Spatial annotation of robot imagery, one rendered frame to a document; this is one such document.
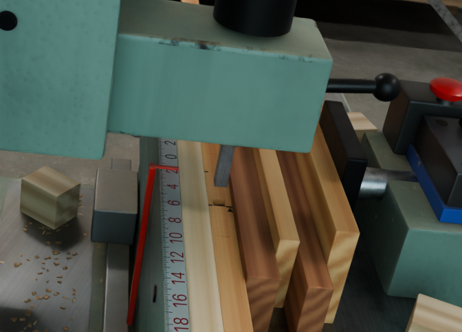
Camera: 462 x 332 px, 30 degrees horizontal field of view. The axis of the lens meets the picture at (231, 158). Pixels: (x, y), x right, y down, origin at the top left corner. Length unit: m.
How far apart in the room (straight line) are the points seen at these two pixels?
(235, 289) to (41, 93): 0.17
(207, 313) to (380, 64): 3.03
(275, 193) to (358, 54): 2.95
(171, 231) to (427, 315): 0.17
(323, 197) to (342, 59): 2.88
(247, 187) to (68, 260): 0.21
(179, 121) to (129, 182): 0.25
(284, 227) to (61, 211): 0.29
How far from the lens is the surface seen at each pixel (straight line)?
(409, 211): 0.62
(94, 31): 0.48
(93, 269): 0.76
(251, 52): 0.53
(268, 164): 0.64
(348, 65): 3.41
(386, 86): 0.59
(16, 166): 2.41
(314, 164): 0.61
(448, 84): 0.67
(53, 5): 0.48
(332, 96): 0.91
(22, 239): 0.79
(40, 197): 0.80
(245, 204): 0.61
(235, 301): 0.53
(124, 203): 0.76
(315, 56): 0.54
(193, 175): 0.62
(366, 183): 0.65
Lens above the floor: 1.27
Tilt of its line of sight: 30 degrees down
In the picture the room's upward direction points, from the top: 11 degrees clockwise
